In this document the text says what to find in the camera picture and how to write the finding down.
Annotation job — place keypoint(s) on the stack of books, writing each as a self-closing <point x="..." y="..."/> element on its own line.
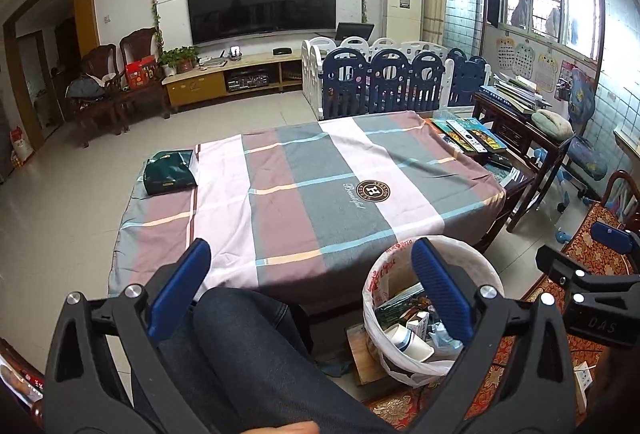
<point x="510" y="94"/>

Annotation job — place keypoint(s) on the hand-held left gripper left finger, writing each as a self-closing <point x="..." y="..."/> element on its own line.
<point x="180" y="284"/>

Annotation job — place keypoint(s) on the dark wooden armchair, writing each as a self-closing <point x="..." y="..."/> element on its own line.
<point x="139" y="41"/>
<point x="100" y="59"/>

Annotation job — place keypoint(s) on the dark wooden side table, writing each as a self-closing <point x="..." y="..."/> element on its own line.
<point x="510" y="129"/>

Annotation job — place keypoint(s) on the white navy playpen fence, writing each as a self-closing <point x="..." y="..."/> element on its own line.
<point x="390" y="79"/>

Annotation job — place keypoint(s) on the white power strip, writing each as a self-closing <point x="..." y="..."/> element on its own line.
<point x="581" y="378"/>

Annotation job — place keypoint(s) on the person's left hand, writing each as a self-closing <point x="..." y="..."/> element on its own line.
<point x="285" y="429"/>

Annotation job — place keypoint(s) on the blue child chair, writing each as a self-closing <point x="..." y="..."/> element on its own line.
<point x="582" y="104"/>

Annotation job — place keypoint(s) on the grey green cushion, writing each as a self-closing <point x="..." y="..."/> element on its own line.
<point x="552" y="124"/>

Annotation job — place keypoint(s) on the wooden board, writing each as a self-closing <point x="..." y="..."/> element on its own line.
<point x="362" y="354"/>

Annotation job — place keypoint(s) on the white red printed bin liner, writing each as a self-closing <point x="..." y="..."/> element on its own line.
<point x="385" y="271"/>

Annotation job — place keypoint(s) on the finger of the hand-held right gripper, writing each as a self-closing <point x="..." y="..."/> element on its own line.
<point x="575" y="276"/>
<point x="612" y="236"/>

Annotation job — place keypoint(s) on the dark green tissue pack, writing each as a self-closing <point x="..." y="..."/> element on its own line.
<point x="167" y="171"/>

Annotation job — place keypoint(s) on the black monitor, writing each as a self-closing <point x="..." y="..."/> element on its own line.
<point x="355" y="31"/>

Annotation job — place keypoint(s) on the window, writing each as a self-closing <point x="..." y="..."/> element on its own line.
<point x="580" y="14"/>

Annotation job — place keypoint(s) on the black audio amplifier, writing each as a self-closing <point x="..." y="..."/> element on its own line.
<point x="248" y="80"/>

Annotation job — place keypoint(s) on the small desk clock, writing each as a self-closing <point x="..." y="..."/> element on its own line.
<point x="234" y="51"/>

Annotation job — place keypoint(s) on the dark clothes bundle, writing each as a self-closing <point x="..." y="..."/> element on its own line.
<point x="85" y="87"/>

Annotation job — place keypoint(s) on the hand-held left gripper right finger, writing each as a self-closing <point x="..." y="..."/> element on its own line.
<point x="440" y="289"/>

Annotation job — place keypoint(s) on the row of wall charts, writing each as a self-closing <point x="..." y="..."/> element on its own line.
<point x="522" y="61"/>

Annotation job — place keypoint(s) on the white blue paper cup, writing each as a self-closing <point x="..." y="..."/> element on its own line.
<point x="407" y="344"/>

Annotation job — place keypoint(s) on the potted green plant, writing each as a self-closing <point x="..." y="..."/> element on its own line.
<point x="177" y="58"/>

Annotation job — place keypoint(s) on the red gift box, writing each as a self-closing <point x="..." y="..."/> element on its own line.
<point x="141" y="73"/>

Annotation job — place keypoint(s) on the row of picture books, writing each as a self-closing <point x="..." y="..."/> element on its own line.
<point x="470" y="134"/>

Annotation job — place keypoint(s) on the plaid tablecloth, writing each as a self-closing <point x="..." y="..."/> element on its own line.
<point x="310" y="214"/>

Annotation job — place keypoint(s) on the white blue medicine box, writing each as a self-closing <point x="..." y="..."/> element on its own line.
<point x="417" y="324"/>

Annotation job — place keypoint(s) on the wooden television cabinet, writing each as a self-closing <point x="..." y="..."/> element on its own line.
<point x="195" y="86"/>

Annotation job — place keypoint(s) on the blue plastic toy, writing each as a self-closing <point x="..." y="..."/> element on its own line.
<point x="564" y="235"/>

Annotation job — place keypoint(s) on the white trash bin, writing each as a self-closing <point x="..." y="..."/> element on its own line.
<point x="465" y="259"/>

